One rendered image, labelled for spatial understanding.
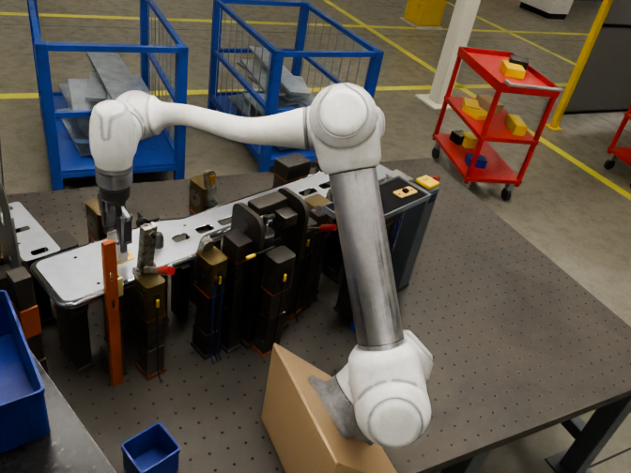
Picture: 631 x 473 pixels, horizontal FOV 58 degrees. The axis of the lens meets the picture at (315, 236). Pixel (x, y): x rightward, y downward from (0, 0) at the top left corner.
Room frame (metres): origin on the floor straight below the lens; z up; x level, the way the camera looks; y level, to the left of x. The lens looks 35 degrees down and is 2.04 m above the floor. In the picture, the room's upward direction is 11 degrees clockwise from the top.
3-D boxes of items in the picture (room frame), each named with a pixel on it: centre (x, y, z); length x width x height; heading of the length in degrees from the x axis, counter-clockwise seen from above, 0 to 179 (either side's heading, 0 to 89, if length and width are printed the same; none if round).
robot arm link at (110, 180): (1.20, 0.53, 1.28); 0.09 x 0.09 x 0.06
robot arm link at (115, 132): (1.22, 0.53, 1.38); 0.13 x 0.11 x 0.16; 5
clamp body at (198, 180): (1.64, 0.42, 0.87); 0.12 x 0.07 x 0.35; 51
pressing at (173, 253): (1.58, 0.22, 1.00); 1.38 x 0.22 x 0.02; 141
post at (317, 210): (1.50, 0.01, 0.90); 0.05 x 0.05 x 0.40; 51
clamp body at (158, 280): (1.09, 0.39, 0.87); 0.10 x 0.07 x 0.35; 51
